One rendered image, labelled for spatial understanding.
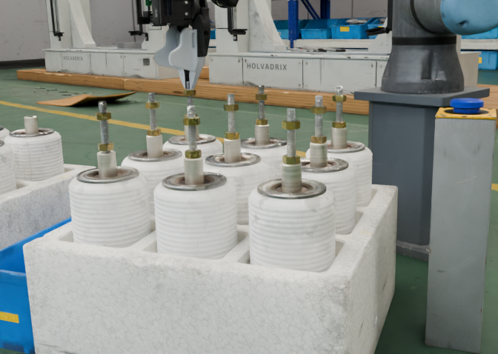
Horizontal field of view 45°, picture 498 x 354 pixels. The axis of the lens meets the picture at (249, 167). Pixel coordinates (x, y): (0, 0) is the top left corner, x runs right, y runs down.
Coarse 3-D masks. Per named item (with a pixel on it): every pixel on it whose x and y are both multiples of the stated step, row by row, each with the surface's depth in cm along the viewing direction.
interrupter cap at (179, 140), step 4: (176, 136) 98; (180, 136) 98; (184, 136) 98; (200, 136) 98; (204, 136) 98; (208, 136) 98; (212, 136) 97; (168, 140) 95; (172, 140) 95; (176, 140) 95; (180, 140) 96; (184, 140) 97; (200, 140) 96; (204, 140) 94; (208, 140) 94; (212, 140) 94; (176, 144) 93; (180, 144) 93; (184, 144) 92
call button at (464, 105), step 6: (450, 102) 77; (456, 102) 75; (462, 102) 75; (468, 102) 74; (474, 102) 74; (480, 102) 74; (456, 108) 76; (462, 108) 75; (468, 108) 75; (474, 108) 75
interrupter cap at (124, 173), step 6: (96, 168) 77; (120, 168) 77; (126, 168) 77; (132, 168) 77; (78, 174) 74; (84, 174) 75; (90, 174) 75; (96, 174) 75; (120, 174) 75; (126, 174) 74; (132, 174) 74; (138, 174) 74; (78, 180) 73; (84, 180) 72; (90, 180) 71; (96, 180) 71; (102, 180) 71; (108, 180) 71; (114, 180) 71; (120, 180) 72; (126, 180) 72
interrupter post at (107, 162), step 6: (102, 156) 73; (108, 156) 73; (114, 156) 74; (102, 162) 73; (108, 162) 73; (114, 162) 74; (102, 168) 73; (108, 168) 73; (114, 168) 74; (102, 174) 74; (108, 174) 74; (114, 174) 74
